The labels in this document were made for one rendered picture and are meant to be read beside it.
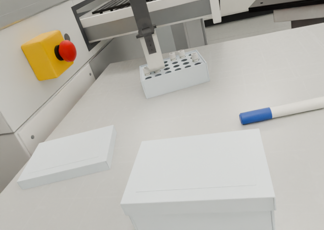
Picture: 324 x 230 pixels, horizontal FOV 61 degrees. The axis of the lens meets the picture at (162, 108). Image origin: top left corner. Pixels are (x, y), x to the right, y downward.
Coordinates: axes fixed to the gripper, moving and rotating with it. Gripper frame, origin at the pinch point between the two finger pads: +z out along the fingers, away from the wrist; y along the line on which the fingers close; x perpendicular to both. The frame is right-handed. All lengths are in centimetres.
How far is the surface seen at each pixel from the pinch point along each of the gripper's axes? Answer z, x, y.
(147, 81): 4.3, 2.4, -3.3
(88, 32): -2.4, 14.3, 22.6
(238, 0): 60, -116, 292
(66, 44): -5.2, 14.5, 0.8
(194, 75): 5.7, -6.1, -3.4
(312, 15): 11, -46, 25
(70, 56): -3.1, 14.6, 0.3
